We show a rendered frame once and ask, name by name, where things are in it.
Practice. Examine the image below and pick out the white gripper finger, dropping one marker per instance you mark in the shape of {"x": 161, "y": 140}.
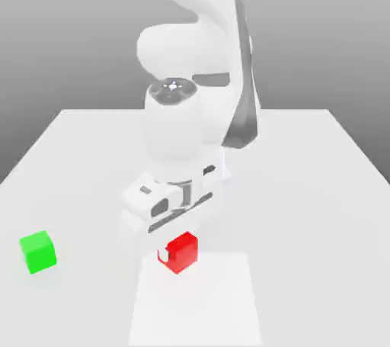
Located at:
{"x": 163, "y": 254}

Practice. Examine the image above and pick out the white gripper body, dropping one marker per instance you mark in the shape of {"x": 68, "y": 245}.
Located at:
{"x": 182, "y": 215}

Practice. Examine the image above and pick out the small red cube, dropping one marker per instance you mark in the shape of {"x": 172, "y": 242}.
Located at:
{"x": 182, "y": 254}

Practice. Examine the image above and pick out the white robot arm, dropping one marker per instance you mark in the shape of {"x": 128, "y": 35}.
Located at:
{"x": 170, "y": 127}

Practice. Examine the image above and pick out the small green cube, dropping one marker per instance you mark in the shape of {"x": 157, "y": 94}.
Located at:
{"x": 38, "y": 252}

